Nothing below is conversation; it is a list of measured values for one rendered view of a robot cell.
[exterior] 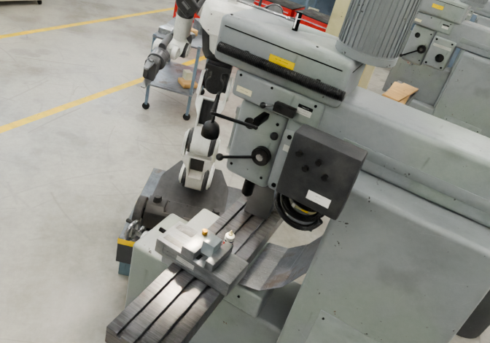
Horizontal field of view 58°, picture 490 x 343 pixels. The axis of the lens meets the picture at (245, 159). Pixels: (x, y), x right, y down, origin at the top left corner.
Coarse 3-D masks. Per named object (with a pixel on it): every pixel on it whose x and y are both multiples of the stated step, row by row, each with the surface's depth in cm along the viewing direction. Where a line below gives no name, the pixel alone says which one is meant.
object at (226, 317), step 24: (168, 216) 227; (144, 240) 208; (144, 264) 207; (144, 288) 214; (288, 288) 204; (216, 312) 196; (240, 312) 189; (264, 312) 189; (288, 312) 192; (216, 336) 203; (240, 336) 195; (264, 336) 188
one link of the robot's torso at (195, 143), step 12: (204, 72) 236; (228, 84) 236; (204, 96) 234; (228, 96) 236; (204, 108) 240; (204, 120) 242; (216, 120) 244; (192, 132) 241; (192, 144) 240; (204, 144) 240
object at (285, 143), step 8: (288, 128) 151; (288, 136) 150; (280, 144) 154; (288, 144) 152; (280, 152) 154; (280, 160) 156; (272, 168) 160; (280, 168) 157; (272, 176) 160; (272, 184) 161
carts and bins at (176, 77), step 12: (168, 24) 458; (192, 24) 499; (156, 36) 436; (192, 36) 454; (168, 72) 500; (180, 72) 508; (192, 72) 516; (156, 84) 465; (168, 84) 473; (180, 84) 478; (192, 84) 457; (144, 108) 478; (480, 312) 291; (468, 324) 299; (480, 324) 297; (468, 336) 306
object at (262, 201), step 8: (256, 192) 205; (264, 192) 204; (272, 192) 202; (248, 200) 209; (256, 200) 207; (264, 200) 206; (272, 200) 204; (248, 208) 211; (256, 208) 209; (264, 208) 208; (272, 208) 214; (264, 216) 210
